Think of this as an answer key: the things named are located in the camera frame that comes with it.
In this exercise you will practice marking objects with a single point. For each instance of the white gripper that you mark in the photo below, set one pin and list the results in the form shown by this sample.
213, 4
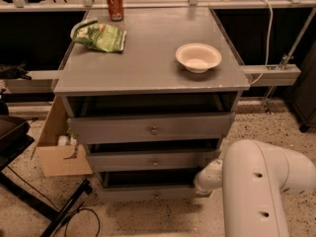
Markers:
204, 179

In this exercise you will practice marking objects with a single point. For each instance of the grey bottom drawer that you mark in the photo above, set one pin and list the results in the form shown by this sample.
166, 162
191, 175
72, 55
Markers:
148, 185

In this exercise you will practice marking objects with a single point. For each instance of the grey drawer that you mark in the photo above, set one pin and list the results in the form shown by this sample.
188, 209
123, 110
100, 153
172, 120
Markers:
151, 128
148, 185
150, 160

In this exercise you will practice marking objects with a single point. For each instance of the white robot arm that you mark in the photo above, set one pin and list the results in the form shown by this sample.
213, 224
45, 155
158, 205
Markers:
252, 175

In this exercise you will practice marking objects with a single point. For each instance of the grey middle drawer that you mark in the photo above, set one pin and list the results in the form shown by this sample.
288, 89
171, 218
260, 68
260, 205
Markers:
150, 160

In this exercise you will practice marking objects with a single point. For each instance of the grey drawer cabinet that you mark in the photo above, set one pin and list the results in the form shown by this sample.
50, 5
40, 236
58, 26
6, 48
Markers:
146, 78

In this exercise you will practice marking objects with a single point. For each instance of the grey top drawer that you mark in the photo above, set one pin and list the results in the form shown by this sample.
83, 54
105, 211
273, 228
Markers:
151, 128

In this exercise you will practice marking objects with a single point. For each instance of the white paper bowl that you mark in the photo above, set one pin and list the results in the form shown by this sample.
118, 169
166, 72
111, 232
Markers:
198, 57

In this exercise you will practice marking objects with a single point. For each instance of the dark cabinet at right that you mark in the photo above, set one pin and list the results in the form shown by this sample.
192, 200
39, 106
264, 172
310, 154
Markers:
302, 95

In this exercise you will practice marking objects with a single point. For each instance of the cardboard box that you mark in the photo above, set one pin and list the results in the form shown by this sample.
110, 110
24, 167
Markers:
59, 154

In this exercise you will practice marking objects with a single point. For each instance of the green chip bag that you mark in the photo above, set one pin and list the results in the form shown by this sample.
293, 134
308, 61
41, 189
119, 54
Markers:
98, 36

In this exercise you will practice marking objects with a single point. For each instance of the black chair base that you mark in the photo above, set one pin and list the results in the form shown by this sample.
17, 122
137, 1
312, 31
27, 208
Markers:
17, 219

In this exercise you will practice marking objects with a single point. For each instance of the red soda can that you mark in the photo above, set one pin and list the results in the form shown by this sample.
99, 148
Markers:
115, 10

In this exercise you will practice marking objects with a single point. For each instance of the metal frame rail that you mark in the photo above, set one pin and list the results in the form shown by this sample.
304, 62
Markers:
43, 81

